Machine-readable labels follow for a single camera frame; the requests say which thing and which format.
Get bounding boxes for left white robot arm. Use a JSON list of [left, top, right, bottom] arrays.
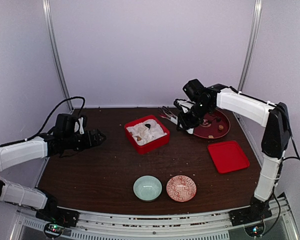
[[0, 113, 107, 222]]

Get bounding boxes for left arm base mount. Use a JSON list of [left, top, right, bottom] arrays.
[[31, 206, 80, 239]]

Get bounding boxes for red square box lid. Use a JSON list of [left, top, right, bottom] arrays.
[[207, 140, 250, 174]]

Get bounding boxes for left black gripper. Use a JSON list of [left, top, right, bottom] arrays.
[[63, 128, 106, 152]]

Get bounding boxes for aluminium frame post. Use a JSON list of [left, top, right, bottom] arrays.
[[42, 0, 70, 99], [238, 0, 263, 91]]

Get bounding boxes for red patterned ceramic bowl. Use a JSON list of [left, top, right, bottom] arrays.
[[166, 175, 197, 203]]

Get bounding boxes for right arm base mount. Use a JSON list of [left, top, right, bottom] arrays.
[[228, 206, 273, 238]]

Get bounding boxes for red square chocolate box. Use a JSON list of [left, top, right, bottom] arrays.
[[124, 115, 170, 155]]

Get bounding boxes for aluminium front rail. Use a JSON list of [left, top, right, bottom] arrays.
[[14, 194, 295, 240]]

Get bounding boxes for right aluminium frame post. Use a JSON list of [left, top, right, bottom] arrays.
[[238, 0, 263, 91]]

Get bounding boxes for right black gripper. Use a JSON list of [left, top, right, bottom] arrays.
[[176, 100, 213, 131]]

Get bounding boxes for dark red round tray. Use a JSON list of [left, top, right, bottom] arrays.
[[193, 110, 231, 139]]

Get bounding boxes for white handled serving tongs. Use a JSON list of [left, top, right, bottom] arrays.
[[158, 106, 178, 125]]

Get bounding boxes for left aluminium frame post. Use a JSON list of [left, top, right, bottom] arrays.
[[42, 0, 70, 99]]

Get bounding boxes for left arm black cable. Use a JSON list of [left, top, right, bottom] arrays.
[[22, 96, 86, 143]]

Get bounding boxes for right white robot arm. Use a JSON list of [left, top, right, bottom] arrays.
[[173, 79, 291, 221]]

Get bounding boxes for pale green ceramic bowl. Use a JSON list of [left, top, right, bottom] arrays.
[[133, 175, 163, 202]]

